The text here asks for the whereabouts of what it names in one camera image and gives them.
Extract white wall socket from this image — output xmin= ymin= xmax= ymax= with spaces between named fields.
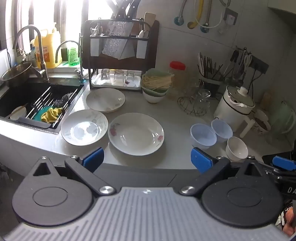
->
xmin=223 ymin=8 xmax=239 ymax=26

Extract white bowl under colander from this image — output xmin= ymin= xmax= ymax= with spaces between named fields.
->
xmin=143 ymin=89 xmax=167 ymax=104

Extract green dish soap bottle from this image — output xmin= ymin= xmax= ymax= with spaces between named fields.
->
xmin=68 ymin=41 xmax=81 ymax=67

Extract black kitchen sink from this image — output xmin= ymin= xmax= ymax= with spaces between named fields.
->
xmin=0 ymin=79 xmax=85 ymax=135

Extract small steel faucet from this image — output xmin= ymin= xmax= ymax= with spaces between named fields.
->
xmin=55 ymin=40 xmax=85 ymax=83

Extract white bowl with chopsticks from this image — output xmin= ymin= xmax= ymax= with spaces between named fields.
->
xmin=6 ymin=103 xmax=28 ymax=121

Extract steel sink drain rack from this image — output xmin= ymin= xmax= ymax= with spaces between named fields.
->
xmin=25 ymin=85 xmax=78 ymax=129

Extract white handled scissors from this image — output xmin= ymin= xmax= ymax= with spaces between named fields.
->
xmin=243 ymin=53 xmax=253 ymax=69

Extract green translucent pitcher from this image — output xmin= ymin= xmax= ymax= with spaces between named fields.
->
xmin=269 ymin=101 xmax=296 ymax=140

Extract white bowl brown residue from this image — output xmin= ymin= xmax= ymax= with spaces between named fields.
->
xmin=253 ymin=109 xmax=271 ymax=135

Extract wire cup rack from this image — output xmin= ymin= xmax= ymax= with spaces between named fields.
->
xmin=178 ymin=88 xmax=212 ymax=117

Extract small white ceramic bowl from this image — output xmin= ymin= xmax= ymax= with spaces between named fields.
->
xmin=226 ymin=136 xmax=249 ymax=162

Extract black dish rack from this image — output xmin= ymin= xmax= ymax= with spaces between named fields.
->
xmin=82 ymin=19 xmax=160 ymax=93

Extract white plate faint leaf print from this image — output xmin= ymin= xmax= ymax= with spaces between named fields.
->
xmin=86 ymin=88 xmax=126 ymax=113

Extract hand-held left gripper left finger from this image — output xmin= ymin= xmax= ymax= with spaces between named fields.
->
xmin=32 ymin=147 xmax=116 ymax=196

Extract white hose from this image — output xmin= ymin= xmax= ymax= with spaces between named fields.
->
xmin=196 ymin=10 xmax=226 ymax=29

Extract metal pan by sink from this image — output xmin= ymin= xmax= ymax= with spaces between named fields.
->
xmin=1 ymin=62 xmax=44 ymax=88

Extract clear glass cup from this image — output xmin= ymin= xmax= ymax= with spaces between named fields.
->
xmin=195 ymin=89 xmax=211 ymax=112

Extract yellow hose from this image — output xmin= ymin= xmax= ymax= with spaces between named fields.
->
xmin=187 ymin=0 xmax=204 ymax=30

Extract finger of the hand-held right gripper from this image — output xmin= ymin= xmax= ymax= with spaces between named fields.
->
xmin=262 ymin=156 xmax=296 ymax=184

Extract black wall hook rail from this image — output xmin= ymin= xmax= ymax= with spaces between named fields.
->
xmin=235 ymin=47 xmax=270 ymax=73

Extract tall steel faucet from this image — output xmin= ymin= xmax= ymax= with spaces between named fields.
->
xmin=12 ymin=25 xmax=50 ymax=83

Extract patterned grey cutting board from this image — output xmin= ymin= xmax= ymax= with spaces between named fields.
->
xmin=102 ymin=20 xmax=140 ymax=60

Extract wooden spatula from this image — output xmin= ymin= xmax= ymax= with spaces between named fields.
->
xmin=143 ymin=12 xmax=157 ymax=26

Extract yellow dish cloth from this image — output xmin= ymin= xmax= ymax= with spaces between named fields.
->
xmin=41 ymin=107 xmax=63 ymax=123

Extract steel wool scrubber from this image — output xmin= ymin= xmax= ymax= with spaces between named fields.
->
xmin=53 ymin=92 xmax=75 ymax=108

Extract white drip tray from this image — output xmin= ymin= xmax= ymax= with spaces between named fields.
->
xmin=91 ymin=72 xmax=142 ymax=89

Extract white electric cooking pot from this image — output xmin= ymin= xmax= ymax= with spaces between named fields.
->
xmin=213 ymin=86 xmax=256 ymax=139

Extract black knife handles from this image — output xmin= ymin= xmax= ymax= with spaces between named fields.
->
xmin=110 ymin=0 xmax=142 ymax=21

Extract white plate grey leaves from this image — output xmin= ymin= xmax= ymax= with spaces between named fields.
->
xmin=60 ymin=110 xmax=109 ymax=146

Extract steel hose blue cap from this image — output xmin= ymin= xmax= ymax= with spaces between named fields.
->
xmin=174 ymin=0 xmax=188 ymax=25
xmin=200 ymin=0 xmax=212 ymax=33

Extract yellow detergent jug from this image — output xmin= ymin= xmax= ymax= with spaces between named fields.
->
xmin=34 ymin=22 xmax=63 ymax=69

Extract white utensil cup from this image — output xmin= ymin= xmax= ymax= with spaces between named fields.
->
xmin=136 ymin=37 xmax=149 ymax=58
xmin=90 ymin=36 xmax=102 ymax=57

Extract green colander with noodles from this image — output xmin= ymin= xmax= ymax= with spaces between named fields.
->
xmin=141 ymin=68 xmax=175 ymax=97

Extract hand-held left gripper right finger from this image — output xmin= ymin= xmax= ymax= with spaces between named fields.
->
xmin=180 ymin=147 xmax=264 ymax=197

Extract pale blue plastic bowl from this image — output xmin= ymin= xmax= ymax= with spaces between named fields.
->
xmin=211 ymin=119 xmax=233 ymax=142
xmin=190 ymin=123 xmax=217 ymax=150

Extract person's right hand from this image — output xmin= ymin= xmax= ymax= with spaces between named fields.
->
xmin=282 ymin=207 xmax=296 ymax=236

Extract white plate pink flowers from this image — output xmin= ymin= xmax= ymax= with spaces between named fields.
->
xmin=108 ymin=113 xmax=165 ymax=156

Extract dark chopstick holder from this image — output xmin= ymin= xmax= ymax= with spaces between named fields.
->
xmin=197 ymin=52 xmax=226 ymax=98

